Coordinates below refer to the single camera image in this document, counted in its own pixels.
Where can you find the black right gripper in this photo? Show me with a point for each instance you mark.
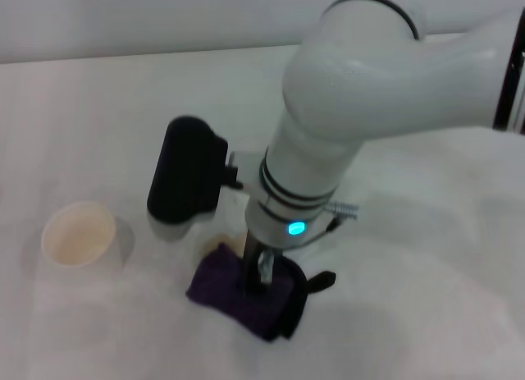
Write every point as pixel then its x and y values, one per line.
pixel 254 244

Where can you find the purple rag with black trim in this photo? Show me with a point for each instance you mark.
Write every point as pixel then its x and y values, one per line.
pixel 221 285

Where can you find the white paper cup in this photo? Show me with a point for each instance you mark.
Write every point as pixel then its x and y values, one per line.
pixel 78 234

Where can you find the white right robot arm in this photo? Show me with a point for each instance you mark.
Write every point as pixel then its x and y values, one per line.
pixel 328 88

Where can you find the brown water stain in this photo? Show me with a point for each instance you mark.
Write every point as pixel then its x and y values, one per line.
pixel 213 244

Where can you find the grey camera bracket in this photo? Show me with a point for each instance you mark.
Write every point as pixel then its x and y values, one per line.
pixel 246 170

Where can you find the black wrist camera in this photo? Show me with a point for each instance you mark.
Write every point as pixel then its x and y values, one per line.
pixel 184 170

